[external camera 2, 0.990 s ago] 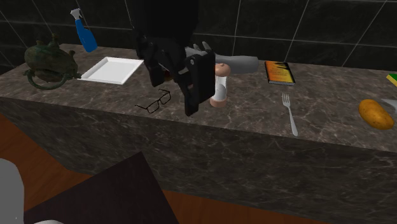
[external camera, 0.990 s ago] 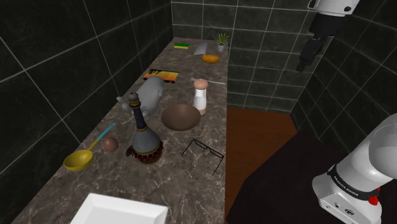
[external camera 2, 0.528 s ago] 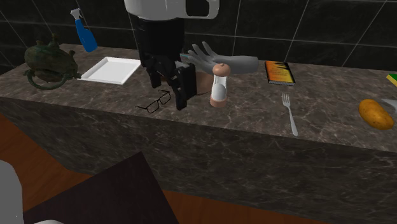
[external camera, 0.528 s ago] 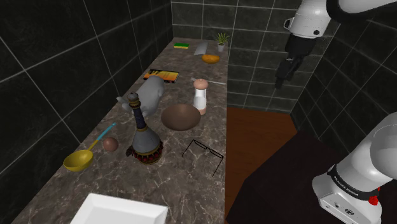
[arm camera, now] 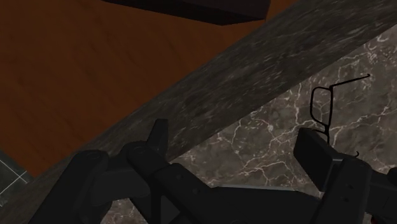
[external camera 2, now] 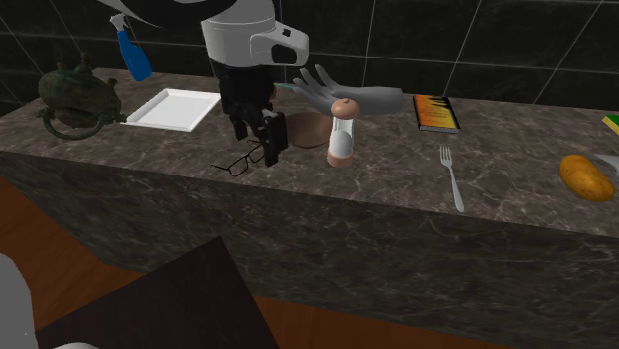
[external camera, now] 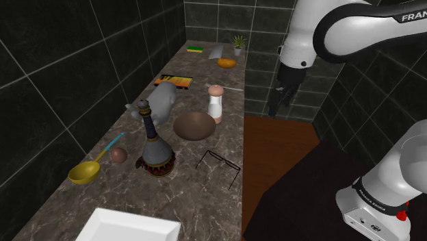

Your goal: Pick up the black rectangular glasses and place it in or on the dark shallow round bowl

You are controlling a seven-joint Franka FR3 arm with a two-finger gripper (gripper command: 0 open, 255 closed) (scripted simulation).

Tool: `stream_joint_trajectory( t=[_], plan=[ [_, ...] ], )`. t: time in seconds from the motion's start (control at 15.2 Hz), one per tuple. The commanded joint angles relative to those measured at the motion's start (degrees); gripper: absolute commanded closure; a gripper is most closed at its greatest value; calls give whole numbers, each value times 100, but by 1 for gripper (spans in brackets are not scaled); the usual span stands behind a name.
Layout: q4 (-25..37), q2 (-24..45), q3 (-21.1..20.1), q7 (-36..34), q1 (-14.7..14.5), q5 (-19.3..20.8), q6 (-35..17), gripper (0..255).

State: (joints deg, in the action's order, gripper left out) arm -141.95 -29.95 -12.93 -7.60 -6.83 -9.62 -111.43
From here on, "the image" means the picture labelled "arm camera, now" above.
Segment black wire-frame eyeglasses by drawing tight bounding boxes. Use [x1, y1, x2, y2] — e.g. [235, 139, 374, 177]
[310, 73, 372, 158]

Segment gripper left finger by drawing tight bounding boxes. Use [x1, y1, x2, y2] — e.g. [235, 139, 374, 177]
[27, 118, 218, 224]

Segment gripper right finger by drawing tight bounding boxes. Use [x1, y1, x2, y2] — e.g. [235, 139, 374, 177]
[293, 127, 397, 224]

